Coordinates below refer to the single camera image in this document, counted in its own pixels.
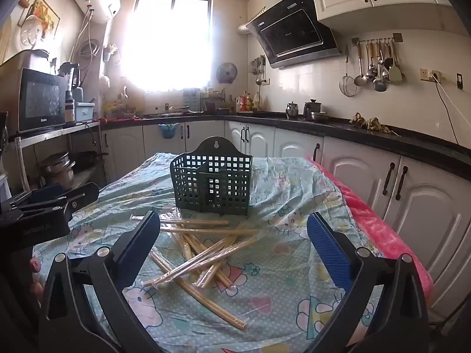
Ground black kettle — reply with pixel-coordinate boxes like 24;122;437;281
304;99;326;120

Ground blue hanging bin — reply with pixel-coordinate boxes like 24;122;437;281
159;122;179;139

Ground person's left hand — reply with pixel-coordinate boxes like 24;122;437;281
29;257;45;298

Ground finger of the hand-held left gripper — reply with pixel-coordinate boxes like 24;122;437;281
9;185;69;208
22;182;101;224

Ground wire mesh strainer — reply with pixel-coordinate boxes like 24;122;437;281
339;46;359;97

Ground small hanging tools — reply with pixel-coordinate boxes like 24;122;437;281
250;55;267;86

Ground black blender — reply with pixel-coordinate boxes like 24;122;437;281
59;62;84;124

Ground green plastic utensil basket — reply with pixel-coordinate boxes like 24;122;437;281
170;136;254;217

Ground black power cable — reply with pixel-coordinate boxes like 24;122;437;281
435;78;461;145

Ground white round cover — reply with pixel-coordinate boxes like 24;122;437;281
18;15;44;48

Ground dark brown appliance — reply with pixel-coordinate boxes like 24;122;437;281
0;49;50;78

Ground water heater hoses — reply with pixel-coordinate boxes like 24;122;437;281
70;7;101;67

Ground pile of wooden chopsticks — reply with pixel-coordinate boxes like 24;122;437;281
130;209;263;332

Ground black frying pan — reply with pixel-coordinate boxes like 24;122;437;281
72;150;109;171

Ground black microwave oven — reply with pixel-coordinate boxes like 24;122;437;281
16;67;69;133

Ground metal shelf rack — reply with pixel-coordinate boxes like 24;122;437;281
0;119;107;207

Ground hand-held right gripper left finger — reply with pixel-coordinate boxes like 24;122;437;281
39;210;161;353

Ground white lower cabinets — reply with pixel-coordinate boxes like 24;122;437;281
101;119;471;317

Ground metal utensil rail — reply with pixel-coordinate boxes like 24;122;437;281
351;33;403;46

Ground cartoon printed tablecloth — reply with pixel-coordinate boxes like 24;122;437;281
32;152;387;353

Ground kitchen window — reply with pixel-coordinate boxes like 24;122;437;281
134;0;214;92

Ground small wall fan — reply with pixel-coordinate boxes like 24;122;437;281
216;62;238;84

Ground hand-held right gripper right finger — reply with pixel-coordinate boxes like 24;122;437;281
306;211;429;353

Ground black range hood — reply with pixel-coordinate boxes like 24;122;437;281
245;0;343;70

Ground row of hanging kitchen utensils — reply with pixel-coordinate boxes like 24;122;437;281
353;39;405;92

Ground group of condiment bottles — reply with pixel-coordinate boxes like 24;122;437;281
235;92;260;113

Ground pink blanket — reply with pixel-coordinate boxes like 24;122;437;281
305;158;435;324

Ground stacked steel pots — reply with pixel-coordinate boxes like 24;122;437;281
39;151;76;186

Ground black countertop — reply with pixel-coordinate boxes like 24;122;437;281
101;110;471;184

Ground small green drawer organizer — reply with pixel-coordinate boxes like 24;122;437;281
183;88;201;109

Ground light blue plastic box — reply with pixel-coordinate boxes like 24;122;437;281
75;101;95;123

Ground fruit wall picture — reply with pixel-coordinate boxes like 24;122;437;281
16;0;60;32

